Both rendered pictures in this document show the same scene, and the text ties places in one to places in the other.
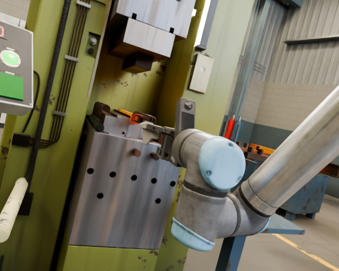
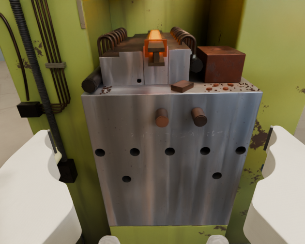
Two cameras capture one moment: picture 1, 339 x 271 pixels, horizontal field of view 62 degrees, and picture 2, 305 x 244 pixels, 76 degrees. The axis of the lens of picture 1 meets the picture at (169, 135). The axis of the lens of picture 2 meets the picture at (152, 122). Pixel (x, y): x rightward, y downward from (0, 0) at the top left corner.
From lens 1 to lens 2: 0.74 m
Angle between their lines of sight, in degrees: 33
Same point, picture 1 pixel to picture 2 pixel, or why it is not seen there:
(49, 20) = not seen: outside the picture
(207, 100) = not seen: outside the picture
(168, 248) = (242, 194)
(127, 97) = (165, 7)
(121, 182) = (151, 160)
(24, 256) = (91, 207)
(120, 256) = (175, 232)
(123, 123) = (134, 64)
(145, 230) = (203, 209)
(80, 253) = (126, 232)
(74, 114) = (76, 61)
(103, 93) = (132, 11)
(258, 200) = not seen: outside the picture
